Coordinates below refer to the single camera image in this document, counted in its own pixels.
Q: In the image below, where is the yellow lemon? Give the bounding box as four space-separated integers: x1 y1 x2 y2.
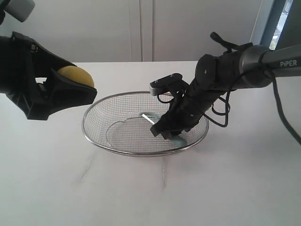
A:
57 65 95 88

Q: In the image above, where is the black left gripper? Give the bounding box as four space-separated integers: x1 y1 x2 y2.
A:
0 32 97 120

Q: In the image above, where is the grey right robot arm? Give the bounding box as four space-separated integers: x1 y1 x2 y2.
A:
150 45 301 139

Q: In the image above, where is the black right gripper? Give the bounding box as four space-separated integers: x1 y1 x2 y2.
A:
150 90 202 139

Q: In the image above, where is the teal handled peeler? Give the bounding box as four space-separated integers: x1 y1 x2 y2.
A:
139 112 188 147

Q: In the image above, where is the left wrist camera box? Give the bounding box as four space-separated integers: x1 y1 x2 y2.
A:
0 0 35 23

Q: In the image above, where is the steel wire mesh basket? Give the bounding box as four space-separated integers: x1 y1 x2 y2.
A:
82 91 209 157

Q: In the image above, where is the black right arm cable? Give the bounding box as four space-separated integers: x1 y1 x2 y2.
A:
156 32 301 145

